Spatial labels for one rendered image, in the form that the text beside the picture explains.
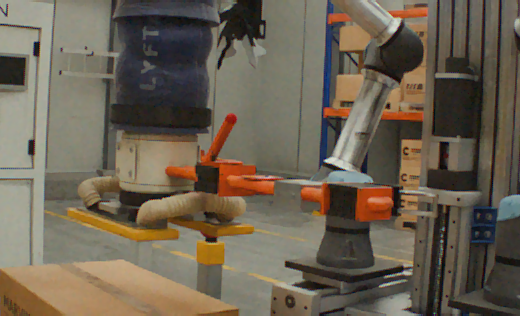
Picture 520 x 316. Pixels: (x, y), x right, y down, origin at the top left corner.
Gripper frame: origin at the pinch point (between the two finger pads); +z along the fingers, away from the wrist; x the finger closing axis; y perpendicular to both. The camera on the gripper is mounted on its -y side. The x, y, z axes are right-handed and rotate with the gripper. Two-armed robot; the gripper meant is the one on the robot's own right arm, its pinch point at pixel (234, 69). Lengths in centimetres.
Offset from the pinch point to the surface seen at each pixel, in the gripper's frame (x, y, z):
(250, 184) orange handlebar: -48, -36, 24
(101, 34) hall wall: 856, 455, -111
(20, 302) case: 25, -47, 62
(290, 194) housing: -59, -37, 25
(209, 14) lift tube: -22.6, -27.3, -9.3
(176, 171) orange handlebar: -23.6, -34.5, 24.0
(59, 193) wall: 842, 385, 142
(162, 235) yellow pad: -28, -41, 36
